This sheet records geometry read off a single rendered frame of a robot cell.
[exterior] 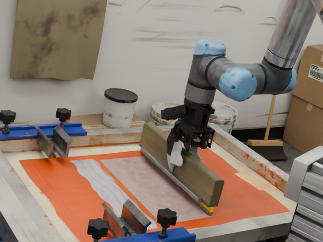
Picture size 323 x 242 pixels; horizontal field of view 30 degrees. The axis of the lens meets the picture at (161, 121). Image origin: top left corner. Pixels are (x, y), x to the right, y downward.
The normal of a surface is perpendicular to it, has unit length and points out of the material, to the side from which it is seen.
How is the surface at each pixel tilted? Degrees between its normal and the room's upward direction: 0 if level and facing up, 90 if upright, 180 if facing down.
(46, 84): 90
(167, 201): 0
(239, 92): 91
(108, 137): 90
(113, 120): 93
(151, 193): 0
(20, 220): 0
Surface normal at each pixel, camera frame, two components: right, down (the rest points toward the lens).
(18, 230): 0.18, -0.92
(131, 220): -0.84, 0.04
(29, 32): 0.33, 0.40
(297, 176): -0.61, 0.18
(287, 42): -0.26, 0.44
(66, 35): 0.02, 0.37
